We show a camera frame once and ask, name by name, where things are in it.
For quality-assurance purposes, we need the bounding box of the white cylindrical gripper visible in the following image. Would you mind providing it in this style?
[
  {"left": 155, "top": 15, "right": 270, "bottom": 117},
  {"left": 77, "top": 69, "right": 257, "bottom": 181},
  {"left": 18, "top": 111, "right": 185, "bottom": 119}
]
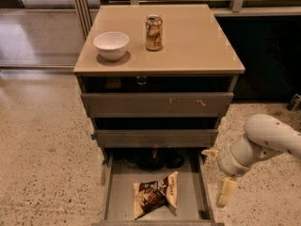
[{"left": 201, "top": 135, "right": 279, "bottom": 206}]

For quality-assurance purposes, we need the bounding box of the brown chip bag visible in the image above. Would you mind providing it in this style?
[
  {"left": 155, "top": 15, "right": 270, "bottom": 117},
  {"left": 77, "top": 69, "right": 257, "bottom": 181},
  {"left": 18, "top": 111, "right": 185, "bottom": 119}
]
[{"left": 133, "top": 171, "right": 178, "bottom": 219}]

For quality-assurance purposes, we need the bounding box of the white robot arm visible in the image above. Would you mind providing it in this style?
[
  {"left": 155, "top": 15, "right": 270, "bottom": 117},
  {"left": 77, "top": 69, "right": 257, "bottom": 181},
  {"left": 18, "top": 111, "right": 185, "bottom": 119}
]
[{"left": 201, "top": 114, "right": 301, "bottom": 207}]

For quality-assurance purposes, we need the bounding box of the bottom open grey drawer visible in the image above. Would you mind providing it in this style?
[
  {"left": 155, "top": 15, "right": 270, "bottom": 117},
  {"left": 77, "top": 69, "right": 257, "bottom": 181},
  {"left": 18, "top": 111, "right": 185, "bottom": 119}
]
[{"left": 91, "top": 149, "right": 225, "bottom": 226}]

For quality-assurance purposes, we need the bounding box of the grey drawer cabinet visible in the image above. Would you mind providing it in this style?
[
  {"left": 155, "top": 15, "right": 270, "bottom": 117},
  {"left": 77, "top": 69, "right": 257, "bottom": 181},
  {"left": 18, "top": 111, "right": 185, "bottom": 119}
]
[{"left": 74, "top": 5, "right": 245, "bottom": 155}]

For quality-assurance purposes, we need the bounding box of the middle grey drawer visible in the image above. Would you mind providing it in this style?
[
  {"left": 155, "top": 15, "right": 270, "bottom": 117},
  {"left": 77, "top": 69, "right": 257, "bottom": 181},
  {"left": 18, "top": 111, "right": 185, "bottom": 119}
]
[{"left": 94, "top": 129, "right": 218, "bottom": 148}]

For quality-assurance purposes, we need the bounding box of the top grey drawer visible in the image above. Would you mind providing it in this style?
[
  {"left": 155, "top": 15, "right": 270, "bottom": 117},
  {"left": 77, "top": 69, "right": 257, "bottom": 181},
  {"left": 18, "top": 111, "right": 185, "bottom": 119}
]
[{"left": 81, "top": 92, "right": 233, "bottom": 118}]

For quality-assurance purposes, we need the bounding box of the small dark floor object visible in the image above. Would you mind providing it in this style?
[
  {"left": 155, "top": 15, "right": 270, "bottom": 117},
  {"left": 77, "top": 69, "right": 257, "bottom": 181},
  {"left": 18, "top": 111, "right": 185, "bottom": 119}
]
[{"left": 286, "top": 94, "right": 301, "bottom": 111}]

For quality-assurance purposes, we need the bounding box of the gold soda can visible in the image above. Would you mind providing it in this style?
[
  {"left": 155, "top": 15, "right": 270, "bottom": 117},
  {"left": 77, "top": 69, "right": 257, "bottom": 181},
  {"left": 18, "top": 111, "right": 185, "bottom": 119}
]
[{"left": 145, "top": 14, "right": 163, "bottom": 51}]

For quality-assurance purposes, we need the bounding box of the white ceramic bowl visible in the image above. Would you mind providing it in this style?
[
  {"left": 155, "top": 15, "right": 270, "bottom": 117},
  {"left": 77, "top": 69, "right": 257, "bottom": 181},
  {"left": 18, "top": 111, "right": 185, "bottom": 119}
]
[{"left": 93, "top": 32, "right": 129, "bottom": 61}]

